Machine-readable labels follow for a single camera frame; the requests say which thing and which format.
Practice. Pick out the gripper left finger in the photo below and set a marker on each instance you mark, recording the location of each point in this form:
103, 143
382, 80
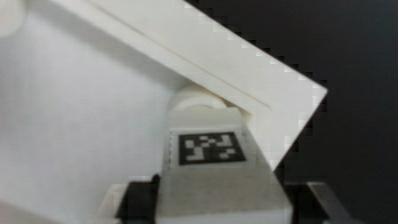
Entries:
128, 205

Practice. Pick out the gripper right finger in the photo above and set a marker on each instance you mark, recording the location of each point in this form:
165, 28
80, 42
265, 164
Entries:
318, 208

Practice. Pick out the white table leg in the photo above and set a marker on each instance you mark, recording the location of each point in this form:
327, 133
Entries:
219, 187

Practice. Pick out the white square tabletop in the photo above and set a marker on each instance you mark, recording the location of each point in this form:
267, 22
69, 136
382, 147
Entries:
108, 61

